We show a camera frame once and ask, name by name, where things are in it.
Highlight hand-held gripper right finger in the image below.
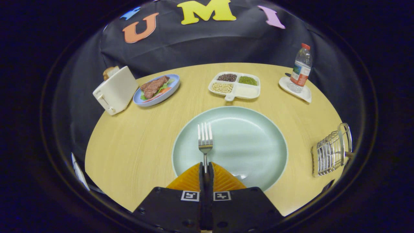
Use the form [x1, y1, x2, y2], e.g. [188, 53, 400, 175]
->
[207, 162, 284, 233]

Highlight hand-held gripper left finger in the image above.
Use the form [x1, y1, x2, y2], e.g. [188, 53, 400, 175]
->
[131, 162, 207, 233]

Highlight fork with brown handle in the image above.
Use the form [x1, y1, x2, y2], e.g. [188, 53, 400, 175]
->
[198, 122, 213, 182]

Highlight light green plate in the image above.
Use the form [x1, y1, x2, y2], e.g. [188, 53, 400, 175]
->
[171, 106, 289, 192]

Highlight yellow soybeans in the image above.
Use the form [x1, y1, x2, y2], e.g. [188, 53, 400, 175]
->
[211, 83, 234, 94]

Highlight white rice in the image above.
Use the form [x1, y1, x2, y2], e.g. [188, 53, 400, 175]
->
[236, 86, 259, 98]

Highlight blue plate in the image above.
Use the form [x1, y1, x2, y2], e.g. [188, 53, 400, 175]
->
[133, 74, 180, 107]

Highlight green and orange vegetables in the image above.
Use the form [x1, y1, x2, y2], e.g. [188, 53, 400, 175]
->
[140, 79, 175, 102]

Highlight white divided dish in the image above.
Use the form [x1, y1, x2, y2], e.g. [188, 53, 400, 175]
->
[208, 72, 261, 102]

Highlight brown steak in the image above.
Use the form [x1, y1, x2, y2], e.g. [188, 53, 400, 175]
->
[140, 76, 170, 99]

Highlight green mung beans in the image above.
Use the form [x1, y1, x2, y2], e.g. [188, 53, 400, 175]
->
[238, 76, 258, 86]

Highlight white toaster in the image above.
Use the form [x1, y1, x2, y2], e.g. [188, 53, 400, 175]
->
[93, 66, 139, 116]

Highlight white square coaster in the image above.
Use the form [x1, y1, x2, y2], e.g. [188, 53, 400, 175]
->
[278, 76, 312, 104]

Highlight black backdrop cloth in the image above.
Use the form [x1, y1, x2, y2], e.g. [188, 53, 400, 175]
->
[53, 0, 372, 156]

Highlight brown bread slice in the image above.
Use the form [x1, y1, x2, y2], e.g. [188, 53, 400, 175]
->
[103, 66, 120, 81]

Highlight clear bottle with red cap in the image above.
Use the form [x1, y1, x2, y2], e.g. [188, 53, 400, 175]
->
[288, 43, 313, 94]

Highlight metal wire basket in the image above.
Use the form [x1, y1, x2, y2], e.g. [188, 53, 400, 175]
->
[311, 123, 353, 178]

